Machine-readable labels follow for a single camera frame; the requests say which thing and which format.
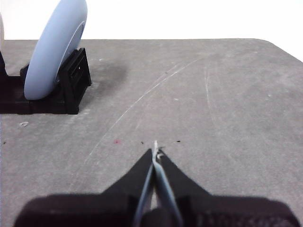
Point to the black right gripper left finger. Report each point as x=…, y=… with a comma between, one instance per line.
x=106, y=210

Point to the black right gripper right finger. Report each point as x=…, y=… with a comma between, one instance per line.
x=213, y=212

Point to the black plate rack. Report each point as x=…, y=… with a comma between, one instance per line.
x=75, y=94

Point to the blue plate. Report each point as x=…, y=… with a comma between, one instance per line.
x=52, y=54

